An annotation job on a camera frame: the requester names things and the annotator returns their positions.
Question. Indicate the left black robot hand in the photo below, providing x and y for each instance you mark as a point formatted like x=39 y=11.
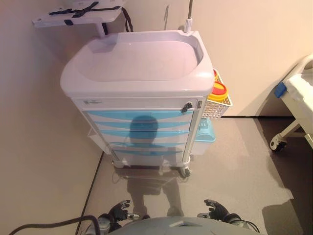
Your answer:
x=119 y=214

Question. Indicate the grey robot torso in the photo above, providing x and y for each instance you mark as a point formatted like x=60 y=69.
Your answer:
x=181 y=226

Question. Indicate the white medical cart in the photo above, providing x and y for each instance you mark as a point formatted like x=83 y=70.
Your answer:
x=137 y=61

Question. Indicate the yellow sharps container red lid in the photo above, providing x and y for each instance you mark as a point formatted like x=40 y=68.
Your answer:
x=220 y=91
x=215 y=76

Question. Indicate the white mesh side basket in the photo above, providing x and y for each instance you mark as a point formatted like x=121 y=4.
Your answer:
x=215 y=109

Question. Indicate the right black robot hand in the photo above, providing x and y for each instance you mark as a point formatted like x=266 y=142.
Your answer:
x=218 y=211

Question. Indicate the metal IV pole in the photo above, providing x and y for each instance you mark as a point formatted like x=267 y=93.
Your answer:
x=187 y=22

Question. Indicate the cart caster wheel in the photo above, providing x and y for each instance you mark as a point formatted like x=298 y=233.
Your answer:
x=185 y=171

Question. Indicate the blue-fronted cart drawer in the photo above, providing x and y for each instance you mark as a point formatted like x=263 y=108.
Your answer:
x=112 y=137

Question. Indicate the clear acrylic side holder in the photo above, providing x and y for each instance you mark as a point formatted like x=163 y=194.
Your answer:
x=102 y=142

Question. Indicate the black cart lock key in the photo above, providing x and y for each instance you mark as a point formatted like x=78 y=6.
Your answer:
x=187 y=107

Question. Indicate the white hospital bed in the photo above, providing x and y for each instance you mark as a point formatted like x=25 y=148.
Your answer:
x=298 y=93

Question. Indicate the blue-lidded waste bin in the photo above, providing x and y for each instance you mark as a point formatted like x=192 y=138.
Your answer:
x=204 y=137

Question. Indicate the blue bed clip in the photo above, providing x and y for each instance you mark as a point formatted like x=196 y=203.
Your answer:
x=280 y=89

